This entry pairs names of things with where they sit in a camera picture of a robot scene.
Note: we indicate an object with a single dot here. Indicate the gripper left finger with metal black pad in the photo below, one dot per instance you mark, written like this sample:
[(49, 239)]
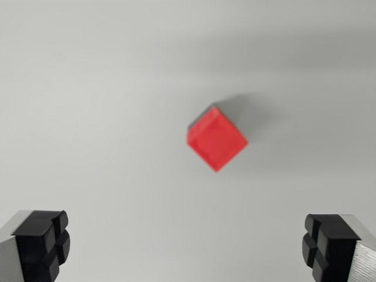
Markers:
[(32, 249)]

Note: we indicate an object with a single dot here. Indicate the gripper right finger with metal black pad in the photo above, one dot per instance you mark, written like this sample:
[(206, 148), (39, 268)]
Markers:
[(337, 249)]

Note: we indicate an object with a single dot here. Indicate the red cube with four studs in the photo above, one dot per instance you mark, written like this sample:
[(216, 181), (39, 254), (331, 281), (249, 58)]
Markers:
[(217, 144)]

